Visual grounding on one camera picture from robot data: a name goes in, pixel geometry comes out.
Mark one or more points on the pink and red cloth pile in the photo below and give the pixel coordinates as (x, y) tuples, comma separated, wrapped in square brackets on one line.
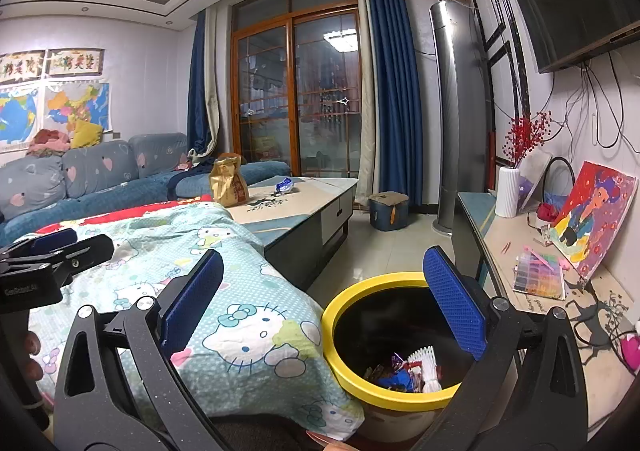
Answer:
[(50, 141)]

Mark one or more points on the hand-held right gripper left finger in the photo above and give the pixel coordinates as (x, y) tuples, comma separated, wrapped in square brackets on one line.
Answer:
[(192, 296)]

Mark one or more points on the yellow pillow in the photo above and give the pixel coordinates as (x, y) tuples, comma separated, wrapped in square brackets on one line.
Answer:
[(86, 133)]

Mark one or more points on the purple picture canvas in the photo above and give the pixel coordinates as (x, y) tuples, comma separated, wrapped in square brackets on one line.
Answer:
[(532, 181)]

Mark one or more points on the gold paper bag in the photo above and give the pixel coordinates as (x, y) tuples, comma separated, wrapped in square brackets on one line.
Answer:
[(227, 183)]

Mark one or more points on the cartoon cat printed blanket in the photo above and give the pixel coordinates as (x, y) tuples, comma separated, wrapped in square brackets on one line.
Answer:
[(250, 281)]

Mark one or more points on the white foam fruit net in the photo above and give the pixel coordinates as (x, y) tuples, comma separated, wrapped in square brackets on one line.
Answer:
[(430, 373)]

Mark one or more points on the blue and white wrapper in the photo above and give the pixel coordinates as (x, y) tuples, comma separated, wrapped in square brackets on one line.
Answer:
[(286, 186)]

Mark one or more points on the world map poster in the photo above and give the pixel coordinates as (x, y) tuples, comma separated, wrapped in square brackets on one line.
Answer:
[(17, 118)]

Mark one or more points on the television cabinet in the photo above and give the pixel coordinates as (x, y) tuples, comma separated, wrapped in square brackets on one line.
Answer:
[(500, 241)]

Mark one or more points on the person's left hand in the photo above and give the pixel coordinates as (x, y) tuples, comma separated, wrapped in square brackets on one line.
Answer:
[(33, 344)]

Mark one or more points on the country map poster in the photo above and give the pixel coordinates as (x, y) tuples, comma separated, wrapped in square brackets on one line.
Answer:
[(77, 103)]

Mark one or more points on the long blue and beige curtain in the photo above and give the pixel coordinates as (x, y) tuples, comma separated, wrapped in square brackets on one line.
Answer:
[(395, 81)]

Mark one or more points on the blue storage stool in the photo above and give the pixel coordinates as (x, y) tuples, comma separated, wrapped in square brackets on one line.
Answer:
[(387, 213)]

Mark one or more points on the clear bead box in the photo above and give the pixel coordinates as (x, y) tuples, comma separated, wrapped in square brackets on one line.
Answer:
[(540, 276)]

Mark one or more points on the grey coffee table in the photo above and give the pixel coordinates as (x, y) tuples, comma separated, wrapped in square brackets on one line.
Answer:
[(310, 196)]

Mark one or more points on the colourful portrait painting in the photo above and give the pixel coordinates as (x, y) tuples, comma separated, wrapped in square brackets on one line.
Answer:
[(595, 221)]

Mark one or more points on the blue plastic wrapper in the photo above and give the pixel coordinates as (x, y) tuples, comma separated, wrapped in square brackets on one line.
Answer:
[(397, 382)]

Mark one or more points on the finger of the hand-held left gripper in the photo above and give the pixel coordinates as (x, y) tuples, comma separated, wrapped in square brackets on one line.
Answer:
[(92, 248), (55, 236)]

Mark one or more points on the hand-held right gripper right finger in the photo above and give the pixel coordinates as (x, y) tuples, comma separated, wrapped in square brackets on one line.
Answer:
[(455, 306)]

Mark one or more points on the wooden glass sliding door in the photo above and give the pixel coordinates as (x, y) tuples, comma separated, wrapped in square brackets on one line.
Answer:
[(300, 81)]

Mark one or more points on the red printed cloth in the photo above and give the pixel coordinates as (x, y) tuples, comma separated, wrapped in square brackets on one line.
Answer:
[(125, 216)]

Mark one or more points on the blue heart print sofa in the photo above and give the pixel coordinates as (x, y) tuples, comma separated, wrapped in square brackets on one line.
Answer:
[(100, 196)]

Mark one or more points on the short blue and beige curtain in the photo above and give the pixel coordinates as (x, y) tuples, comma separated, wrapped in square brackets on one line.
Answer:
[(202, 81)]

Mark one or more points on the framed calligraphy picture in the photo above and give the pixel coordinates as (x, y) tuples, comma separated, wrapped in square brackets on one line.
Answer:
[(22, 65), (75, 62)]

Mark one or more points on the yellow rim trash bin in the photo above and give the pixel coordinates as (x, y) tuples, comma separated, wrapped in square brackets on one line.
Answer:
[(400, 401)]

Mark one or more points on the purple candy wrapper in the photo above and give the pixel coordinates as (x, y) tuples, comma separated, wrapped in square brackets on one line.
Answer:
[(397, 361)]

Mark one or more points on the white ribbed vase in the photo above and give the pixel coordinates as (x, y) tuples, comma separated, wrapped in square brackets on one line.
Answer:
[(507, 193)]

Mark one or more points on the silver tower air conditioner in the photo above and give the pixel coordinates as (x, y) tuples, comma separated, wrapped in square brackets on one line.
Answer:
[(460, 121)]

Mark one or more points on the red berry branch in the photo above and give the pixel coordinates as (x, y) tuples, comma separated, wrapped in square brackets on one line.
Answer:
[(525, 136)]

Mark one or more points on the pink toy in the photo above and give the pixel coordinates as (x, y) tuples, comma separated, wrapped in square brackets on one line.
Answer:
[(630, 348)]

